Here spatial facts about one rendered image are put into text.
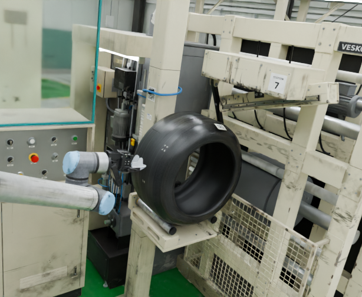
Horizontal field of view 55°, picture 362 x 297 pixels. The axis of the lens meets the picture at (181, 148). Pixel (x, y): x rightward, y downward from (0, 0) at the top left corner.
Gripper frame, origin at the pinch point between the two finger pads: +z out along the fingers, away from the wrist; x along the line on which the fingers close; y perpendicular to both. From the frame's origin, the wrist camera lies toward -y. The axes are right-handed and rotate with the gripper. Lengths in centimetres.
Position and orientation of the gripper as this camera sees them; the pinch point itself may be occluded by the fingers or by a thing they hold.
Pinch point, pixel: (142, 167)
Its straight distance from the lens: 162.7
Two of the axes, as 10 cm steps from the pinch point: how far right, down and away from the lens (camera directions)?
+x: -5.8, -3.4, 7.4
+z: 7.8, 0.3, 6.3
